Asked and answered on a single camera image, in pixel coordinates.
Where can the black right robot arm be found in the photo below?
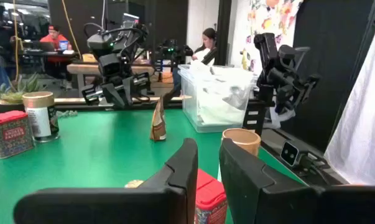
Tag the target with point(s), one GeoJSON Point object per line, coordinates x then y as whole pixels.
{"type": "Point", "coordinates": [97, 42]}

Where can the laptop computer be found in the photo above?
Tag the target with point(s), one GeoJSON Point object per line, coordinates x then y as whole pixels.
{"type": "Point", "coordinates": [48, 46]}

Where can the white fabric sheet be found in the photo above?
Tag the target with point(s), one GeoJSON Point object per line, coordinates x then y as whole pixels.
{"type": "Point", "coordinates": [361, 124]}

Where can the grey cloth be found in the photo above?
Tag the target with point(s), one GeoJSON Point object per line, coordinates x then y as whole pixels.
{"type": "Point", "coordinates": [218, 112]}

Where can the person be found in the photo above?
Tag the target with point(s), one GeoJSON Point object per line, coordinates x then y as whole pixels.
{"type": "Point", "coordinates": [209, 37]}
{"type": "Point", "coordinates": [55, 40]}

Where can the small black depth camera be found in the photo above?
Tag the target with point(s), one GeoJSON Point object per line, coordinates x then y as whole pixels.
{"type": "Point", "coordinates": [289, 154]}

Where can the green table mat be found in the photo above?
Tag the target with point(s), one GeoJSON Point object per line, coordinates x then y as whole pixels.
{"type": "Point", "coordinates": [97, 155]}

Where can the brown spice pouch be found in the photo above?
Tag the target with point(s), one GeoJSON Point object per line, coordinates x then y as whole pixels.
{"type": "Point", "coordinates": [158, 124]}

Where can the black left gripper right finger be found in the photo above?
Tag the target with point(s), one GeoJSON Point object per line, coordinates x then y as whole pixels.
{"type": "Point", "coordinates": [268, 202]}

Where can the floral wall poster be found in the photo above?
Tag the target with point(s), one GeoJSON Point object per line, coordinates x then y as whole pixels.
{"type": "Point", "coordinates": [268, 18]}

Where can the blue cup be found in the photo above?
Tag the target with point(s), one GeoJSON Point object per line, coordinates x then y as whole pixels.
{"type": "Point", "coordinates": [63, 45]}

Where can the clear plastic bin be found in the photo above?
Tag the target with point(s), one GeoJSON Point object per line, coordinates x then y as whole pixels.
{"type": "Point", "coordinates": [190, 115]}

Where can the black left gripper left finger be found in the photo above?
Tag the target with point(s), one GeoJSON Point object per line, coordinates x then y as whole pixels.
{"type": "Point", "coordinates": [112, 205]}

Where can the potted succulent plant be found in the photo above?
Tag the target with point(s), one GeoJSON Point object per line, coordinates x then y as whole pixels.
{"type": "Point", "coordinates": [14, 96]}

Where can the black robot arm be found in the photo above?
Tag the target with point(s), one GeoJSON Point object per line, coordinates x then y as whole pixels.
{"type": "Point", "coordinates": [174, 51]}
{"type": "Point", "coordinates": [280, 77]}

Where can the wooden table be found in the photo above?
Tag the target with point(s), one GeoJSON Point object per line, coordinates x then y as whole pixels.
{"type": "Point", "coordinates": [81, 68]}

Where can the tan-lidded spice jar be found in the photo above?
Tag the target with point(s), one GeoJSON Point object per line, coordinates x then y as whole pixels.
{"type": "Point", "coordinates": [41, 121]}
{"type": "Point", "coordinates": [241, 140]}

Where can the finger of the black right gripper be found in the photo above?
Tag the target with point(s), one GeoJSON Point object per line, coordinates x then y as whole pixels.
{"type": "Point", "coordinates": [128, 91]}
{"type": "Point", "coordinates": [114, 96]}

